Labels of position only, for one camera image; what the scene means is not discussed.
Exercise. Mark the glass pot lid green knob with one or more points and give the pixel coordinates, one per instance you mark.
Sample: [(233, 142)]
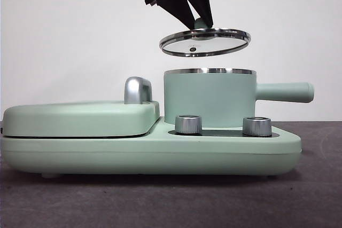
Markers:
[(203, 43)]

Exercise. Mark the silver control knob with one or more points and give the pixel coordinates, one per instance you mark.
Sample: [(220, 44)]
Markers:
[(187, 125), (256, 126)]

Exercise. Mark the mint green griddle lid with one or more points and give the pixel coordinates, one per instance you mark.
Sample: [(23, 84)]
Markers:
[(80, 118)]

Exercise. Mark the mint green breakfast maker base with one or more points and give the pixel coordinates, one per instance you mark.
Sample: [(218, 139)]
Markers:
[(160, 156)]

